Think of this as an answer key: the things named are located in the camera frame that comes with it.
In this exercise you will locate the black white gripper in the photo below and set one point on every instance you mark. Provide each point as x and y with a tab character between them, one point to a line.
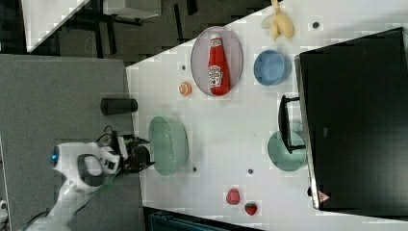
134	156

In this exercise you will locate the green plastic strainer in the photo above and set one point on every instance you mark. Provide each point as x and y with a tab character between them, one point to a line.
168	144

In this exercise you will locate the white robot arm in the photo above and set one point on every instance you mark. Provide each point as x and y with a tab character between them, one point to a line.
86	168

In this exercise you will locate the black cylinder container upper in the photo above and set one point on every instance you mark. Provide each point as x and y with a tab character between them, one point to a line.
118	106

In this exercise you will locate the orange slice toy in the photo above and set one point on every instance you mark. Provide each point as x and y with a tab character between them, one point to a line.
185	89

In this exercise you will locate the pink red fruit toy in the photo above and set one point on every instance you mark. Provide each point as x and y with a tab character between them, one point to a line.
233	197

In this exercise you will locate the red ketchup bottle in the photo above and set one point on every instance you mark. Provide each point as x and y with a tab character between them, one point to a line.
218	69

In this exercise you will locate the red strawberry toy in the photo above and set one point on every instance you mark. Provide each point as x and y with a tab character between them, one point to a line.
251	208

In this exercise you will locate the green plastic mug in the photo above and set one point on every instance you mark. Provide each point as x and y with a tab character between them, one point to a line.
281	157

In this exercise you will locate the blue plastic cup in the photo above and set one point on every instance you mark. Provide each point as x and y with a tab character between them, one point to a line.
271	68

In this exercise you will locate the peeled banana toy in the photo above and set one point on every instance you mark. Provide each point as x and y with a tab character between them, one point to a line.
278	23

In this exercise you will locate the black silver toaster oven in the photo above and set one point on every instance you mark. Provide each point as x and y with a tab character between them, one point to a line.
353	99

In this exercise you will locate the blue metal frame rail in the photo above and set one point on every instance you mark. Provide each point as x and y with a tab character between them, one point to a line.
168	222

